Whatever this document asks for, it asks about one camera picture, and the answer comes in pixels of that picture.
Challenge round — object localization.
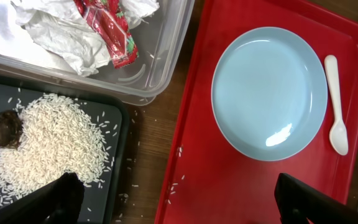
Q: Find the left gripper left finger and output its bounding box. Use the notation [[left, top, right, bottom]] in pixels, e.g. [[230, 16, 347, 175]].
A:
[[0, 172, 85, 224]]

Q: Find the white plastic spoon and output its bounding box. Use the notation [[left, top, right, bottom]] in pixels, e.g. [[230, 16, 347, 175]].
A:
[[324, 55, 349, 156]]

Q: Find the red serving tray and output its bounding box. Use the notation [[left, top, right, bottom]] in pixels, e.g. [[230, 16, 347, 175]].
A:
[[155, 1, 358, 223]]

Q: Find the dark brown food lump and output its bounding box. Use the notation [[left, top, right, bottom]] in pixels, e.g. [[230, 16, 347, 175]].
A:
[[0, 110, 22, 149]]

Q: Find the white paper napkin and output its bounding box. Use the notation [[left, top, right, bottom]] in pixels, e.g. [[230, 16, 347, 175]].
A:
[[11, 0, 160, 77]]

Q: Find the red snack wrapper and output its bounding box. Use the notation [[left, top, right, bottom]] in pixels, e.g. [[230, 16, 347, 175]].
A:
[[74, 0, 139, 68]]

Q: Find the black plastic tray bin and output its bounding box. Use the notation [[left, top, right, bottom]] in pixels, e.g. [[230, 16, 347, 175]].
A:
[[0, 75, 130, 224]]

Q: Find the clear plastic waste bin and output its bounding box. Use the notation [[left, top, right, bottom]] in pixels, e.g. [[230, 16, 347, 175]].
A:
[[0, 1, 194, 106]]

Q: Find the large light blue plate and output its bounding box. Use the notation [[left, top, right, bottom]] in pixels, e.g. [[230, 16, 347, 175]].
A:
[[211, 27, 328, 161]]

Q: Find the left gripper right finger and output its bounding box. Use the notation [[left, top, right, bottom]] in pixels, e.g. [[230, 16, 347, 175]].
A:
[[274, 173, 358, 224]]

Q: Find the pile of white rice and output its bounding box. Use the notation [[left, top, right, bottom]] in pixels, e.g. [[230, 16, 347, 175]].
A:
[[0, 93, 114, 209]]

